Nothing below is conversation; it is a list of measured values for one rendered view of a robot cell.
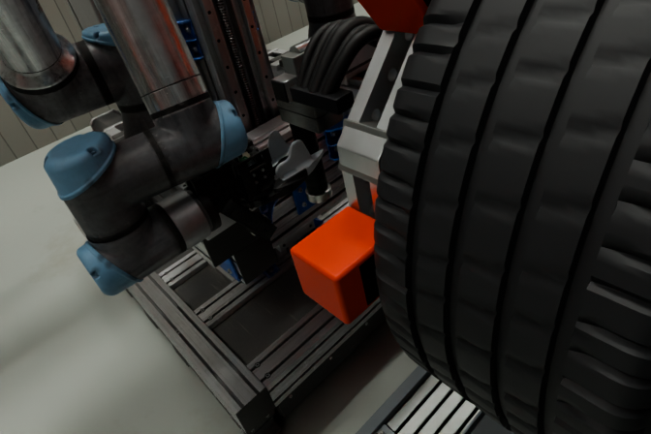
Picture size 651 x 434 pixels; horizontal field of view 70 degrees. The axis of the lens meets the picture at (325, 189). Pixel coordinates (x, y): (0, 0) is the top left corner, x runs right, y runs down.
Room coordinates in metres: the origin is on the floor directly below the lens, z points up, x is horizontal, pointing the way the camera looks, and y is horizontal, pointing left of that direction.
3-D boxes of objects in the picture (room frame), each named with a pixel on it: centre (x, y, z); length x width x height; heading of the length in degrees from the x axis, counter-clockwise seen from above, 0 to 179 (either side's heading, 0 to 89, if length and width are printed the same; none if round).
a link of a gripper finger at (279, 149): (0.65, 0.06, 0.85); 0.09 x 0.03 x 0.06; 133
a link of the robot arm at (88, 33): (0.88, 0.30, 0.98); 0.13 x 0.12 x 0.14; 114
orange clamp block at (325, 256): (0.37, 0.00, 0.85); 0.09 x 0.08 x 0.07; 124
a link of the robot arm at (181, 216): (0.52, 0.20, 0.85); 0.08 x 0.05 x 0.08; 34
